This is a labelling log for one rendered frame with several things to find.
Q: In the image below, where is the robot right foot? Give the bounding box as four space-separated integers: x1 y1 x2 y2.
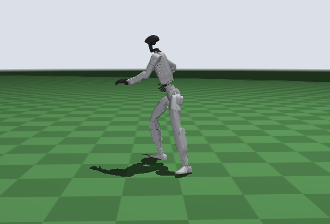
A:
149 153 168 160

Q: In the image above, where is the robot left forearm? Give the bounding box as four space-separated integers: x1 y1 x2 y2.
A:
126 71 146 86

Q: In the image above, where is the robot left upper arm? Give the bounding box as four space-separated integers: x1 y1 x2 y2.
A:
143 54 162 80

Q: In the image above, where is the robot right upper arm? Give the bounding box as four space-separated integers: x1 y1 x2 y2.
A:
168 60 176 72

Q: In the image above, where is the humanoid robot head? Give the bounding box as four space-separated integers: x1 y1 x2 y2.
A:
145 35 161 53

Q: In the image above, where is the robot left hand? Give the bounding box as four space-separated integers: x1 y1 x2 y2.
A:
115 78 128 85

